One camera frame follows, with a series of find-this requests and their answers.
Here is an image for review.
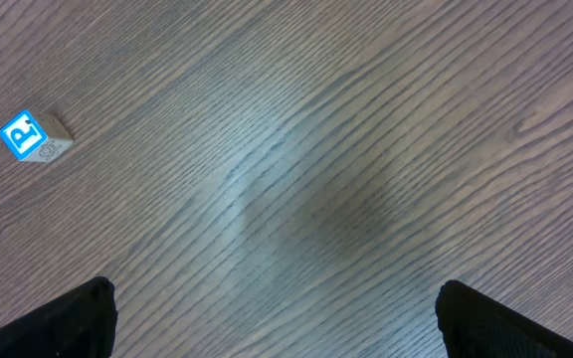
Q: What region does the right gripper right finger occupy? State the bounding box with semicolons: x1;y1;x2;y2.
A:
435;280;573;358

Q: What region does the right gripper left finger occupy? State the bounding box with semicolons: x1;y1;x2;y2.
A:
0;276;118;358

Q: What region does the blue P block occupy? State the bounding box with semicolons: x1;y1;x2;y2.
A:
0;109;74;163

